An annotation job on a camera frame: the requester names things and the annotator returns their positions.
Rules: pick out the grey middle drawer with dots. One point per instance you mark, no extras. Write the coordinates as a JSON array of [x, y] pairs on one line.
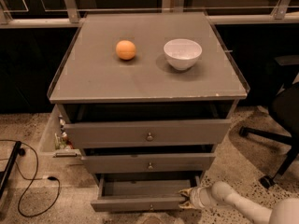
[[148, 163]]

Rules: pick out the black office chair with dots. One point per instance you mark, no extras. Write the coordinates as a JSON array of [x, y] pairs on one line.
[[284, 110]]

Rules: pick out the metal window frame rail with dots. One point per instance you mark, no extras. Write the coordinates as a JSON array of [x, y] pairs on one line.
[[71, 13]]

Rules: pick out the grey drawer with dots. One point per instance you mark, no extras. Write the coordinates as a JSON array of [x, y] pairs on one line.
[[142, 194], [148, 163], [147, 133]]

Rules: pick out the clear plastic storage bin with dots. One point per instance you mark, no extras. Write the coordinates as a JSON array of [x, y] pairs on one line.
[[53, 139]]

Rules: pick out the grey top drawer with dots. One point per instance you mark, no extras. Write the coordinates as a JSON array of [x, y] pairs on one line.
[[147, 133]]

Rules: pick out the grey bottom drawer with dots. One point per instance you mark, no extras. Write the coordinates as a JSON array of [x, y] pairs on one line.
[[142, 194]]

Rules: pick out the grey drawer cabinet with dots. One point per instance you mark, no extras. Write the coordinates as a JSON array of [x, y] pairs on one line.
[[95, 85]]

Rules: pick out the orange ball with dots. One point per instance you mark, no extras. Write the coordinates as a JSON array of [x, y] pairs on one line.
[[126, 50]]

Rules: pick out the black flat device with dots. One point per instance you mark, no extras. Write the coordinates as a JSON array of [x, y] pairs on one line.
[[4, 175]]

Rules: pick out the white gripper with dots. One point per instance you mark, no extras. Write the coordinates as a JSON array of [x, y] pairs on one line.
[[196, 197]]

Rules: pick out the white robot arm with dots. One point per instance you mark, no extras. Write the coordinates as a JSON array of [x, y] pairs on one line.
[[221, 193]]

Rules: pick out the white bowl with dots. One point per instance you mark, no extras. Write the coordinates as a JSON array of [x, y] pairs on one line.
[[182, 54]]

